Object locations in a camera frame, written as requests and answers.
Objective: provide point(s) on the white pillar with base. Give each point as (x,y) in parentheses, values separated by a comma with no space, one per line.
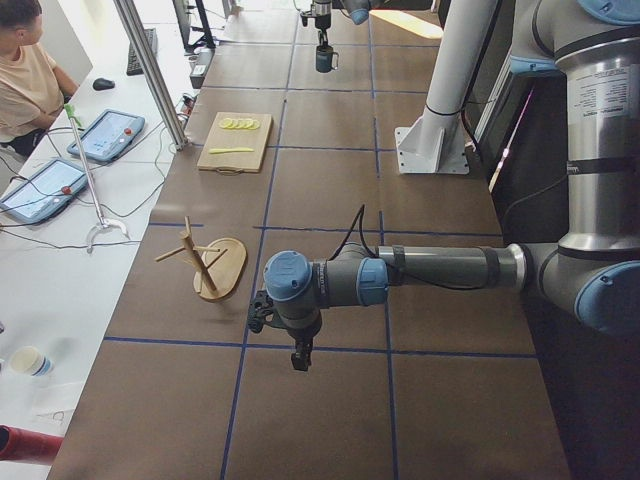
(434,144)

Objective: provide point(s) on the black box white label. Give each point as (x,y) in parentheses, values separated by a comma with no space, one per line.
(199,65)

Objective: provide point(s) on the teal mug yellow inside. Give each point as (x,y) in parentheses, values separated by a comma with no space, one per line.
(326,59)

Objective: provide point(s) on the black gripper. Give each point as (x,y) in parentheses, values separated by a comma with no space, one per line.
(320,18)
(300,333)

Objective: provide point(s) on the paper cup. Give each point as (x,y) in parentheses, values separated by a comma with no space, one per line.
(30,361)

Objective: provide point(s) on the aluminium frame post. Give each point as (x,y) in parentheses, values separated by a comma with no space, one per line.
(135,31)

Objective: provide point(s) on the teach pendant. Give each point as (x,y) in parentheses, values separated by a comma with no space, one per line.
(107,137)
(46,193)

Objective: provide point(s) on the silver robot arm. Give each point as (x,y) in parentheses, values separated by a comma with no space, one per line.
(592,272)
(357,10)

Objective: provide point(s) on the wooden cutting board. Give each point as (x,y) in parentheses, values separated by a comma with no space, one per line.
(226,138)

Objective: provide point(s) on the black computer mouse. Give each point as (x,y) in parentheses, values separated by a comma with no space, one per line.
(102,84)

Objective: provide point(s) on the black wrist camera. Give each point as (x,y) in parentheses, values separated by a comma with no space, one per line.
(305,16)
(261,313)

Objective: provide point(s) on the wooden cup rack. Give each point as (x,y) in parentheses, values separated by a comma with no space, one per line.
(218,265)

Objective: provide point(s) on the person in beige shirt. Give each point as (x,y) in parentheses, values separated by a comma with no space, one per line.
(34,88)

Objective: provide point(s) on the far teach pendant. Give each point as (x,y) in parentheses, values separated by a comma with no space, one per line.
(107,137)

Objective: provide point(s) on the near teach pendant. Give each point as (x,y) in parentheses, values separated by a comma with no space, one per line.
(46,193)

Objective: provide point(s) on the red object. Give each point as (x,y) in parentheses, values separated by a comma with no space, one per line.
(26,446)

